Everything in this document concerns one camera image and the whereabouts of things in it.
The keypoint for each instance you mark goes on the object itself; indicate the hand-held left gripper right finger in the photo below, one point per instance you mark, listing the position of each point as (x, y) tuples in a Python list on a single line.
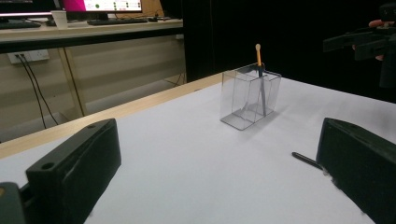
[(361, 165)]

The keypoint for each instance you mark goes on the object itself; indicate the white wall power outlet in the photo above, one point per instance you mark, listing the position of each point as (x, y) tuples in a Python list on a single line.
[(34, 56)]

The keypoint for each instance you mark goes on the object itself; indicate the white paper cup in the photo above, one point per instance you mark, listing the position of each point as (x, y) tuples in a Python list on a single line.
[(59, 19)]

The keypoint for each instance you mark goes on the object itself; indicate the monitor with pink screen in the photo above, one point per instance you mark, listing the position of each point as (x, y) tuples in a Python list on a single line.
[(106, 5)]

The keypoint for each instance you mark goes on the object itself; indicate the black keyboard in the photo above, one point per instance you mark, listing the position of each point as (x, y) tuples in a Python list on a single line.
[(116, 21), (18, 25)]

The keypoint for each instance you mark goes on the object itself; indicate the black and silver pen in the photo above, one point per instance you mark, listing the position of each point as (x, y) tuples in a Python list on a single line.
[(306, 160)]

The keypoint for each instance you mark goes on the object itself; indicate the white table sheet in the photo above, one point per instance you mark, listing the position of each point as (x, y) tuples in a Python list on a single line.
[(193, 174)]

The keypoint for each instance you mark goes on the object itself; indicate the black pencil with orange end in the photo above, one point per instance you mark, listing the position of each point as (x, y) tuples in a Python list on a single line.
[(258, 59)]

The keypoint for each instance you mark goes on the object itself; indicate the dark monitor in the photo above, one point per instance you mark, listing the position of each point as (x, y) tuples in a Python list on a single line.
[(25, 7)]

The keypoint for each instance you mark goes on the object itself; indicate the black curtain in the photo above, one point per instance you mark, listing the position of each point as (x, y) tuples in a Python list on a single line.
[(295, 34)]

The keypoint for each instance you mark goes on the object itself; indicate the wooden desk with black edge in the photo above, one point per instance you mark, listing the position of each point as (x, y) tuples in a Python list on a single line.
[(93, 31)]

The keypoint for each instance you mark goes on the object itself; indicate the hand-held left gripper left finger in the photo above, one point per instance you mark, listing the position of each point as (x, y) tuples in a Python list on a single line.
[(77, 168)]

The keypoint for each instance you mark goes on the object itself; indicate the clear acrylic organizer box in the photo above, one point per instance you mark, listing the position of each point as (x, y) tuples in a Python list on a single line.
[(243, 99)]

